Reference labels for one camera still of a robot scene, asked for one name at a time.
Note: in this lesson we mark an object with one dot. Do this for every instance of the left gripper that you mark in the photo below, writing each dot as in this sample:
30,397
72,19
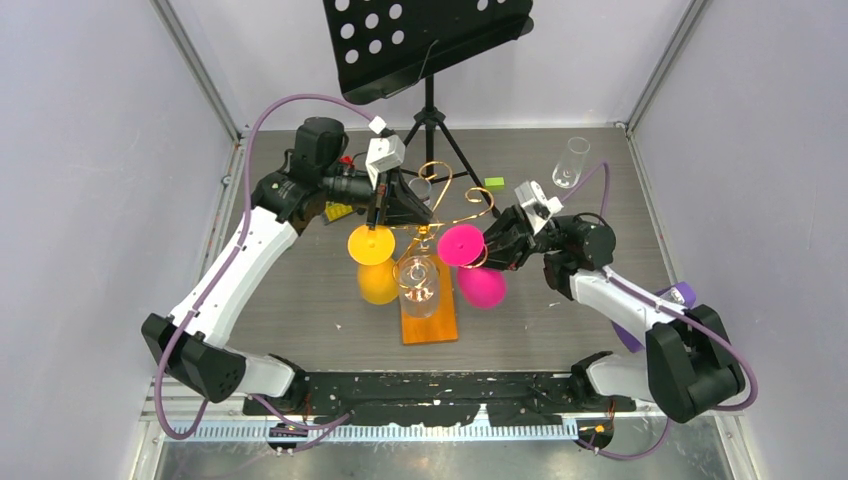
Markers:
395,202

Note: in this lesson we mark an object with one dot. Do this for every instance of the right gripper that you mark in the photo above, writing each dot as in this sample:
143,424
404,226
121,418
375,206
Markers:
509,242

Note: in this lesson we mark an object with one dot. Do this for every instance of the pink plastic goblet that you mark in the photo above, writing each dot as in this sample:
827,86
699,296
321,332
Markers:
463,247

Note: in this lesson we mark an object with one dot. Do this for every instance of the orange plastic goblet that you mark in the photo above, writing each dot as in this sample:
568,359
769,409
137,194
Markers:
372,249

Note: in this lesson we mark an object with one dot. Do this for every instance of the gold wine glass rack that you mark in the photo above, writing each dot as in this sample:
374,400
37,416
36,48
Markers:
442,326

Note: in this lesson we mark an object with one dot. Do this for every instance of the clear stemless wine glass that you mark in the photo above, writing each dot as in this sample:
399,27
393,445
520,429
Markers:
418,286

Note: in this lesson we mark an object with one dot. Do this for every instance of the tall clear flute glass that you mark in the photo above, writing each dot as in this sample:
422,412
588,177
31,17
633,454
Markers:
569,168

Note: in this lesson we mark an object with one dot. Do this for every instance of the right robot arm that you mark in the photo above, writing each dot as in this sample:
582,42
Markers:
680,357

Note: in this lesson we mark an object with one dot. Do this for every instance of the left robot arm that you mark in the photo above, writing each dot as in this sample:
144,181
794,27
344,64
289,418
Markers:
191,342

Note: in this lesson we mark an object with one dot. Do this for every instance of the small clear wine glass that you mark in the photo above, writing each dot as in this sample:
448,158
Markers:
422,188

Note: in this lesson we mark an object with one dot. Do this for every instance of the light green toy block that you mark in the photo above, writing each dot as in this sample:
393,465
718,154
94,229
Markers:
494,183

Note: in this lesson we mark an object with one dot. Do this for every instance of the yellow toy block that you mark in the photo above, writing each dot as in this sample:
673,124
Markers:
336,211

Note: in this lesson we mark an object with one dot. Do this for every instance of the black music stand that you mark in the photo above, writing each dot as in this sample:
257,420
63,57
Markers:
382,48

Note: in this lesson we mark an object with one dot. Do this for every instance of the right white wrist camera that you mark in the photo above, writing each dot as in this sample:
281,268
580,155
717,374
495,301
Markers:
538,208

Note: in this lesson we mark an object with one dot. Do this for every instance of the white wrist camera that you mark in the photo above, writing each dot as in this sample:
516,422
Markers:
538,208
385,152

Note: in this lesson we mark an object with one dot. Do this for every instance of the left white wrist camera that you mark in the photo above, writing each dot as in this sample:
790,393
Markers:
385,152

